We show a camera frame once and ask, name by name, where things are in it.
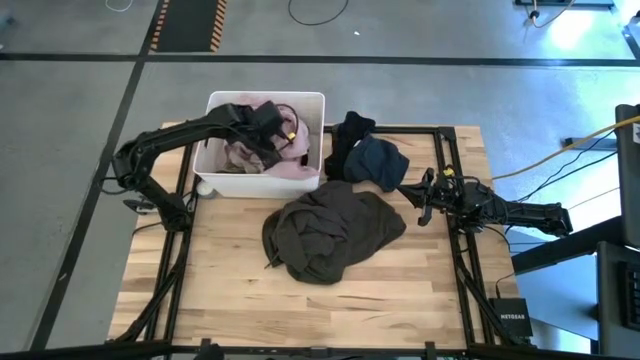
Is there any black Netgear router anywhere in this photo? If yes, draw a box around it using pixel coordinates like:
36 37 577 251
488 297 534 339

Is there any dark olive hoodie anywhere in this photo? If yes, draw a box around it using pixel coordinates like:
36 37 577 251
261 179 408 286

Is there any yellow cable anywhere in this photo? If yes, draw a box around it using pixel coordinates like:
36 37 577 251
492 114 640 181

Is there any white tape roll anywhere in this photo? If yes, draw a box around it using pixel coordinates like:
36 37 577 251
195 180 219 200

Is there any black garment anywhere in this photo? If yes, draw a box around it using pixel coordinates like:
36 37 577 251
323 110 377 182

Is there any beige cable with plug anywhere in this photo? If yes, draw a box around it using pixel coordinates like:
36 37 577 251
528 0 577 29

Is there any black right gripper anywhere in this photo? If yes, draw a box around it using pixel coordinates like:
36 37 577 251
398 167 472 228

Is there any black cable loop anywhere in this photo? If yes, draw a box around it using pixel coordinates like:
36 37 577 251
287 0 350 27

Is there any beige garment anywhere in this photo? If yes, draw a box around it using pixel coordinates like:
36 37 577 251
227 142 266 175

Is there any black aluminium frame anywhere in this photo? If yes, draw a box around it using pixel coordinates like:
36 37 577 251
0 124 640 360

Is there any black keyboard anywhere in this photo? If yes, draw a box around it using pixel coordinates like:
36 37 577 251
621 261 640 332

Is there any dark gray desk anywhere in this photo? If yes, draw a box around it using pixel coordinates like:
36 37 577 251
594 103 640 359

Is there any pink garment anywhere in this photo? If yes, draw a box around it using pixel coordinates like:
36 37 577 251
224 93 321 180

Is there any black hazard striped floor mat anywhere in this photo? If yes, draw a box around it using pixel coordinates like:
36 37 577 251
149 0 229 54

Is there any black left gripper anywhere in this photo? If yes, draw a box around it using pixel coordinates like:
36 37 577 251
226 99 287 169

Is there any navy blue garment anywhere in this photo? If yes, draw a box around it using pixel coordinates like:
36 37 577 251
342 134 411 194

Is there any white perforated plastic bin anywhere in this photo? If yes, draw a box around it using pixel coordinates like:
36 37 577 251
192 90 327 200

